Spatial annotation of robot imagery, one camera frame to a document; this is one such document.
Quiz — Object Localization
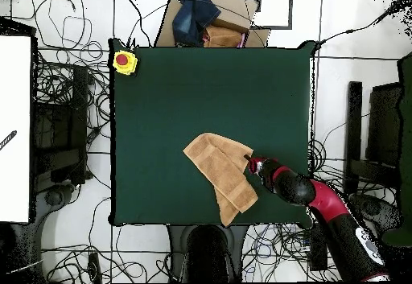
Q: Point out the tan terry towel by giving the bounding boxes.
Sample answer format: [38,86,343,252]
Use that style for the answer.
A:
[182,132,259,228]

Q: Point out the dark green table cloth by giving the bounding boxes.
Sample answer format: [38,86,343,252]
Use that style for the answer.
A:
[108,38,316,228]

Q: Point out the folded brown towel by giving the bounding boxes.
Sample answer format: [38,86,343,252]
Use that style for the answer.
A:
[204,25,244,48]

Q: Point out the black caster base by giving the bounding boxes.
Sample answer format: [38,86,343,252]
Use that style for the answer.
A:
[35,183,76,227]
[348,193,405,233]

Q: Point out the blue denim jeans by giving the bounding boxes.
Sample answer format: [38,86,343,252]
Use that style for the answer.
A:
[171,0,222,47]

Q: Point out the brown cardboard box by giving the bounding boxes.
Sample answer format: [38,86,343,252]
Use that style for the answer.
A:
[154,0,271,48]

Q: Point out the green cloth covered furniture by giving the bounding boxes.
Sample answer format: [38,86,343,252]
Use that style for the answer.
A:
[381,51,412,247]

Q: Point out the yellow emergency stop button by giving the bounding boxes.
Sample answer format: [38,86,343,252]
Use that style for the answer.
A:
[112,50,138,76]

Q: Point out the black equipment stand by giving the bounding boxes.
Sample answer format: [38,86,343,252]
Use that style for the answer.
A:
[31,64,89,188]

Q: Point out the white panel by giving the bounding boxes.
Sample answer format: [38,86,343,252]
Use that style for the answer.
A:
[0,35,32,224]

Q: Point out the black striped rod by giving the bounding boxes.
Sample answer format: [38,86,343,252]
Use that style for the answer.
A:
[0,130,18,151]

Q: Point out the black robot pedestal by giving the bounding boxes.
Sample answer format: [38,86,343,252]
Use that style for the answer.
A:
[168,224,249,283]

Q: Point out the thick black cable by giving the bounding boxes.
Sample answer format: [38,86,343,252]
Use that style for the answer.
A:
[313,0,412,51]

